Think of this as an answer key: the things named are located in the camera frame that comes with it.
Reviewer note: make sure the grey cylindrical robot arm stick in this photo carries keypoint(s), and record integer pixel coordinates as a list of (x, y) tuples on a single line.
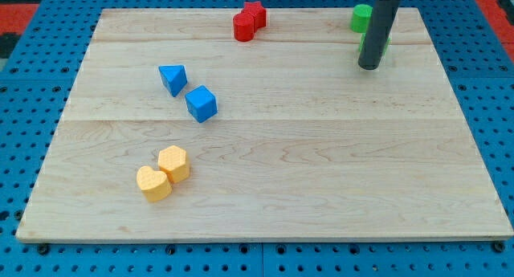
[(376, 37)]

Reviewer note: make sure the blue cube block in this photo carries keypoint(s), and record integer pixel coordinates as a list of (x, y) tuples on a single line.
[(201, 103)]

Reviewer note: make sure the light wooden board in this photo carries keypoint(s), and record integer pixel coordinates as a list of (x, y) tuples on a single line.
[(306, 146)]

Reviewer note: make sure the yellow hexagon block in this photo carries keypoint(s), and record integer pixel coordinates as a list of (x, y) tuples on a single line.
[(175, 163)]

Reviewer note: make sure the blue triangular prism block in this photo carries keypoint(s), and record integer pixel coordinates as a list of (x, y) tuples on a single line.
[(173, 78)]

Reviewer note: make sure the red cylinder block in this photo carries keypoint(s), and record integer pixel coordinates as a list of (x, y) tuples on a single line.
[(243, 27)]

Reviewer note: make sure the yellow heart block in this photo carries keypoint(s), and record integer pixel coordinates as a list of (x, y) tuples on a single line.
[(154, 184)]

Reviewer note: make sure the red star block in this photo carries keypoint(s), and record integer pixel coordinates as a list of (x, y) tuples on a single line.
[(258, 12)]

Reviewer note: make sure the green block behind stick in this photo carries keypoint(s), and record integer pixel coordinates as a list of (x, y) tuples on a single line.
[(361, 44)]

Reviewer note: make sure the green cylinder block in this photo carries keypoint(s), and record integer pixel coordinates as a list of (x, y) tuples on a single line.
[(360, 18)]

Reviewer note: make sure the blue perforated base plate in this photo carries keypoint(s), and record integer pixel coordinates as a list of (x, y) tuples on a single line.
[(472, 37)]

